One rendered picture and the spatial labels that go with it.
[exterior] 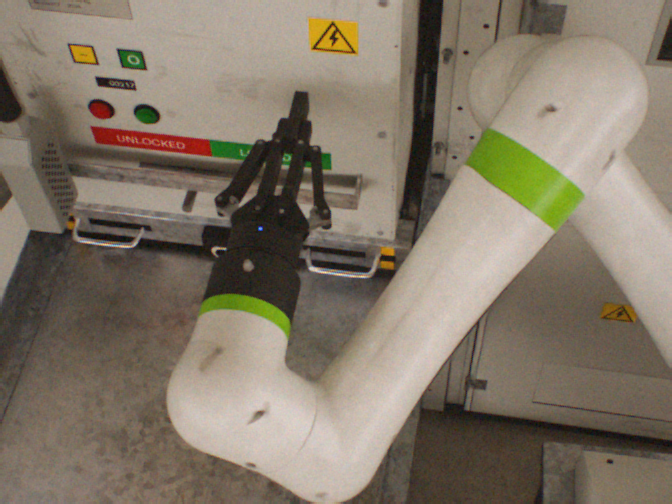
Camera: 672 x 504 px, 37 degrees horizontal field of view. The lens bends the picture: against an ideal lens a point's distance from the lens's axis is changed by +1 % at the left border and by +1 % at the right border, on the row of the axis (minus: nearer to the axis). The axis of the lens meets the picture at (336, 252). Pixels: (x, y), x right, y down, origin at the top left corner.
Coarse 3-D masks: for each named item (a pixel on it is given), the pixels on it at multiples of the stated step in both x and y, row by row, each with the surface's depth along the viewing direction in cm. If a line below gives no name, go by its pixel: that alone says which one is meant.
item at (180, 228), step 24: (72, 216) 148; (96, 216) 147; (120, 216) 146; (144, 216) 145; (168, 216) 144; (192, 216) 144; (168, 240) 149; (192, 240) 148; (312, 240) 142; (336, 240) 141; (360, 240) 141; (384, 240) 141; (408, 240) 141; (360, 264) 145
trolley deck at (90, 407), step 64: (128, 256) 150; (192, 256) 150; (64, 320) 144; (128, 320) 144; (192, 320) 144; (320, 320) 143; (64, 384) 139; (128, 384) 138; (0, 448) 134; (64, 448) 133; (128, 448) 133; (192, 448) 133
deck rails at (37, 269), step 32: (416, 192) 155; (32, 256) 146; (64, 256) 150; (32, 288) 147; (0, 320) 139; (32, 320) 144; (0, 352) 140; (0, 384) 139; (0, 416) 136; (384, 480) 129
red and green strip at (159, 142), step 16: (96, 128) 131; (112, 144) 134; (128, 144) 133; (144, 144) 132; (160, 144) 132; (176, 144) 131; (192, 144) 131; (208, 144) 130; (224, 144) 129; (240, 144) 129; (288, 160) 130
